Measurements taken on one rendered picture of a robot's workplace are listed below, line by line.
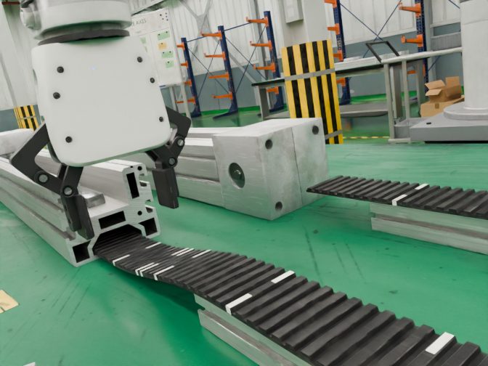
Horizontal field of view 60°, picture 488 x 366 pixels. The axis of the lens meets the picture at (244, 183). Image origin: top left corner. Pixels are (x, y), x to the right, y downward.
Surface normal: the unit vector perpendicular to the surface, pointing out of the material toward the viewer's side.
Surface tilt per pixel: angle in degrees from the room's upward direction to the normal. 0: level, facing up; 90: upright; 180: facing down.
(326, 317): 1
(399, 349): 0
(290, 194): 90
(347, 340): 0
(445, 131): 90
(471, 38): 91
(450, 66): 90
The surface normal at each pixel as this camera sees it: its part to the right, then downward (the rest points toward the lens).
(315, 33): 0.69, 0.07
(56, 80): 0.40, 0.07
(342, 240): -0.17, -0.96
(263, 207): -0.78, 0.28
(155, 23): -0.44, 0.29
